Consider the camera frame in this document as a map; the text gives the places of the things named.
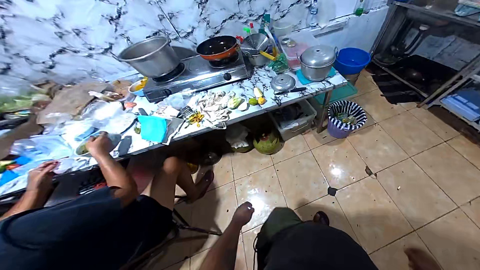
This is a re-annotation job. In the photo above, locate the person's right hand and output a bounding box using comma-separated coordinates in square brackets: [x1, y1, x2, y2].
[404, 247, 445, 270]

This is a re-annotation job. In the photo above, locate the person's left hand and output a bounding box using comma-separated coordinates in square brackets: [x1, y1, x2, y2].
[232, 202, 255, 227]

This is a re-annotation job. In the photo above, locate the person's left forearm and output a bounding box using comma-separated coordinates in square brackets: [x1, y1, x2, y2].
[198, 220, 244, 270]

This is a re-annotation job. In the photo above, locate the metal-legged chair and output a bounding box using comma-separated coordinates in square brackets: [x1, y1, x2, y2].
[122, 195, 223, 270]

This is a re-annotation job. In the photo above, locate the dark round bowl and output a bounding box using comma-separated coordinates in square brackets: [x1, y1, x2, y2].
[201, 151, 223, 166]

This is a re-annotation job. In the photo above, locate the green gas cylinder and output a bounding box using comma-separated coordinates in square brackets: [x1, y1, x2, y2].
[253, 129, 285, 155]

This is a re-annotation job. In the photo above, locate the white crumpled cloth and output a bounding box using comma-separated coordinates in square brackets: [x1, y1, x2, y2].
[225, 123, 250, 148]

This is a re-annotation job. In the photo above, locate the clear grey storage box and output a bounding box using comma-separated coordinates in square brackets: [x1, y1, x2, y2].
[267, 98, 317, 142]

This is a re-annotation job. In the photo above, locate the pile of yellow peels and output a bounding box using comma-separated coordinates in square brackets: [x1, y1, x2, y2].
[187, 112, 205, 127]

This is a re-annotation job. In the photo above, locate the beige crumpled cloth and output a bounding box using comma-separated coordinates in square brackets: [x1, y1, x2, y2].
[187, 91, 236, 130]

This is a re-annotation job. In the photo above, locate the purple bin with striped bag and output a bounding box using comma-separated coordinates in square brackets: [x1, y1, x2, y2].
[327, 100, 368, 139]

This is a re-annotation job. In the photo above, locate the marble-patterned long table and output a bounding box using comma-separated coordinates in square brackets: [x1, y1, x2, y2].
[0, 64, 348, 205]

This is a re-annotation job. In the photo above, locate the small round aluminium lid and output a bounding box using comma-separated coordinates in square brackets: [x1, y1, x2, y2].
[270, 73, 296, 93]

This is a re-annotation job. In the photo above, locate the teal cloth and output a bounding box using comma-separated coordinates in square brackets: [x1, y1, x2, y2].
[295, 67, 337, 86]

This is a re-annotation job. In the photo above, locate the steel two-burner gas stove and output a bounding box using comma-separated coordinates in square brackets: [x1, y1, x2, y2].
[143, 49, 254, 103]

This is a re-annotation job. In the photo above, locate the green plastic bag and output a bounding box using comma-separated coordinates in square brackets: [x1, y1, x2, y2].
[268, 53, 290, 74]

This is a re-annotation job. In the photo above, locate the teal plastic lid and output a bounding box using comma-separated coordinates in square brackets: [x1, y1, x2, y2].
[315, 81, 358, 105]

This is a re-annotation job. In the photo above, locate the aluminium steamer pot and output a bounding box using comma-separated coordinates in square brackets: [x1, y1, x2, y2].
[244, 46, 273, 68]

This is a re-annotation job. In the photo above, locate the orange black frying pan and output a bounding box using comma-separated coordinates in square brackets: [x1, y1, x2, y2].
[196, 35, 245, 62]

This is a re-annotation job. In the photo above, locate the aluminium pot with lid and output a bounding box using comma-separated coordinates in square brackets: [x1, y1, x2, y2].
[297, 45, 339, 82]

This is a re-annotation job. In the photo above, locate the white bowl with yellow contents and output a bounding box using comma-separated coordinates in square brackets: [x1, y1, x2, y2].
[128, 77, 149, 97]

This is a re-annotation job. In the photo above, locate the clear pink plastic box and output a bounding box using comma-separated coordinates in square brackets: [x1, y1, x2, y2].
[278, 31, 322, 69]

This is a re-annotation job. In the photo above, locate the metal strainer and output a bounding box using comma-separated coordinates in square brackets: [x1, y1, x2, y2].
[241, 33, 270, 55]

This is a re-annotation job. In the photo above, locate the pile of clear plastic bags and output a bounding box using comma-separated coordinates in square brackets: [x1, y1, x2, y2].
[10, 100, 137, 162]

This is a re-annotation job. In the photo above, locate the bowl of green food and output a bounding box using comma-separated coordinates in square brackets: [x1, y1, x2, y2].
[75, 132, 122, 157]

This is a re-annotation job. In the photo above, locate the blue plastic basin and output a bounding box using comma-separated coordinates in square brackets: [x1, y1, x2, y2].
[333, 47, 372, 75]

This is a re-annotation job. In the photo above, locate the large aluminium pot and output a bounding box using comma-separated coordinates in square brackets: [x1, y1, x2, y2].
[111, 35, 181, 79]

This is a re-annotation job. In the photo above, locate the black striped mat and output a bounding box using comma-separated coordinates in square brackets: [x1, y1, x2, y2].
[367, 62, 429, 105]

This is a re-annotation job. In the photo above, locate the clear plastic bottle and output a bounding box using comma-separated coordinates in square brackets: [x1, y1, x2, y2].
[309, 0, 319, 29]

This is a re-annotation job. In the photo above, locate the brown paper sheet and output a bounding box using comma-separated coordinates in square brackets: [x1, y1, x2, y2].
[37, 83, 98, 125]

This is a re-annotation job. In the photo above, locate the blue plastic container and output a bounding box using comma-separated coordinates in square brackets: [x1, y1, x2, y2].
[440, 88, 480, 122]

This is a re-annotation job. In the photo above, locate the pile of leafy green vegetables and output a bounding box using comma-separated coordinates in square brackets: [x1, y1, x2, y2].
[0, 93, 51, 114]

